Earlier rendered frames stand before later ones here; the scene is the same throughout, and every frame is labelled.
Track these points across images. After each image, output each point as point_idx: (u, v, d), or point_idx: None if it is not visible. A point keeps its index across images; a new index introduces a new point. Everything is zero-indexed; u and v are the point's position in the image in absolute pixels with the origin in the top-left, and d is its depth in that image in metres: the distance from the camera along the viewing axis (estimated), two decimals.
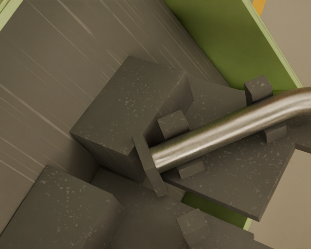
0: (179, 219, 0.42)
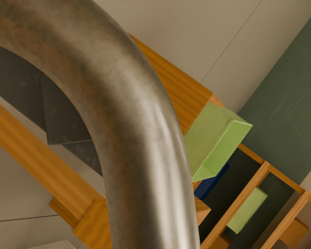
0: None
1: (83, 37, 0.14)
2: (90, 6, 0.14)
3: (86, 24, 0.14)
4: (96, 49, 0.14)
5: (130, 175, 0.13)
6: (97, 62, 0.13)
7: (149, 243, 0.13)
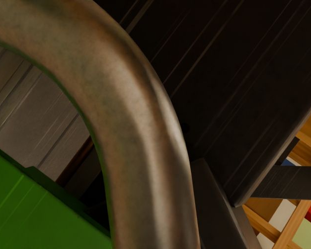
0: None
1: (83, 37, 0.14)
2: (90, 6, 0.14)
3: (86, 24, 0.14)
4: (96, 49, 0.14)
5: (130, 175, 0.13)
6: (97, 62, 0.13)
7: (149, 243, 0.13)
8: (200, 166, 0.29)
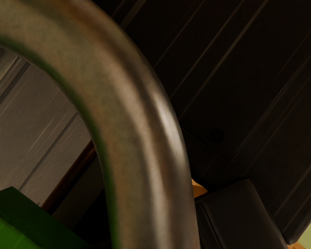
0: None
1: (83, 37, 0.14)
2: (90, 7, 0.14)
3: (86, 25, 0.14)
4: (95, 49, 0.14)
5: (129, 175, 0.14)
6: (97, 62, 0.13)
7: (149, 243, 0.13)
8: (245, 190, 0.20)
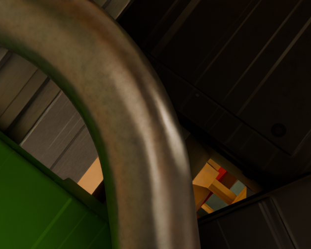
0: None
1: (83, 37, 0.13)
2: (90, 6, 0.14)
3: (86, 24, 0.14)
4: (96, 49, 0.13)
5: (130, 175, 0.13)
6: (97, 62, 0.13)
7: (149, 243, 0.13)
8: None
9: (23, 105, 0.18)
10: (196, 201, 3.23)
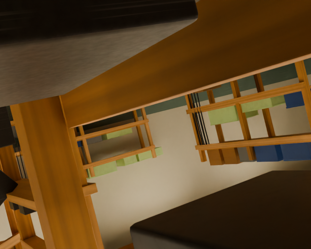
0: None
1: None
2: None
3: None
4: None
5: None
6: None
7: None
8: None
9: None
10: None
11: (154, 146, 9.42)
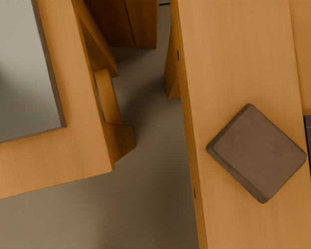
0: None
1: None
2: None
3: None
4: None
5: None
6: None
7: None
8: None
9: None
10: None
11: None
